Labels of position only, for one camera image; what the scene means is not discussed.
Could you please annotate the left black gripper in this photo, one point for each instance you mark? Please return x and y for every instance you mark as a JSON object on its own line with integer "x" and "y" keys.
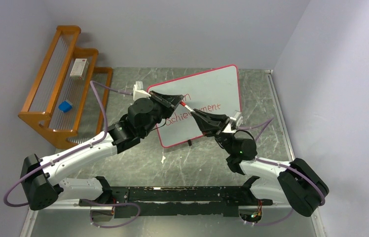
{"x": 168, "y": 102}

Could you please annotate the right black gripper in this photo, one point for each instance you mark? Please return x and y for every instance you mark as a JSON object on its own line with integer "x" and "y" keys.
{"x": 209, "y": 127}

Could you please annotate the red capped whiteboard marker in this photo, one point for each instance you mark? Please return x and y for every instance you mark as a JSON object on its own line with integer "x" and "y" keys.
{"x": 188, "y": 108}

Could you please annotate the red framed whiteboard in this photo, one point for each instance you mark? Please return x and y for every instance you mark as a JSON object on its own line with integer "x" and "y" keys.
{"x": 214, "y": 91}

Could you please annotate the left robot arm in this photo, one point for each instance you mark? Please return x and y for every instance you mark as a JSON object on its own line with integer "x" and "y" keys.
{"x": 46, "y": 179}

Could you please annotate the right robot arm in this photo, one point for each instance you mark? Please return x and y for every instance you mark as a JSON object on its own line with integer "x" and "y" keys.
{"x": 290, "y": 182}

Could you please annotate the white red cardboard box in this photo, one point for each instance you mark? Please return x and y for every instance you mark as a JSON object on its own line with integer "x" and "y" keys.
{"x": 79, "y": 69}

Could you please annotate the orange wooden shelf rack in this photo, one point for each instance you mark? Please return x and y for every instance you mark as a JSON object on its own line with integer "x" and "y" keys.
{"x": 53, "y": 85}

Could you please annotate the blue eraser on shelf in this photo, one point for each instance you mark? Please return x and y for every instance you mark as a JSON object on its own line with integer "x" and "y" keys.
{"x": 65, "y": 106}

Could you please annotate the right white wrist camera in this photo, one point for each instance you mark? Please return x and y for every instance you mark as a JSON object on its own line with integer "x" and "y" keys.
{"x": 234, "y": 122}

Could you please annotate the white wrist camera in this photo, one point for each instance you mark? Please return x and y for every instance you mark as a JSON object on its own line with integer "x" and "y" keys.
{"x": 139, "y": 92}
{"x": 234, "y": 122}

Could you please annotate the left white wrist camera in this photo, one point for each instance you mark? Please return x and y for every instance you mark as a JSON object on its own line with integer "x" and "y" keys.
{"x": 139, "y": 92}

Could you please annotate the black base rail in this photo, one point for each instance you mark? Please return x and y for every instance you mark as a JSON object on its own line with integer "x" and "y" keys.
{"x": 171, "y": 201}

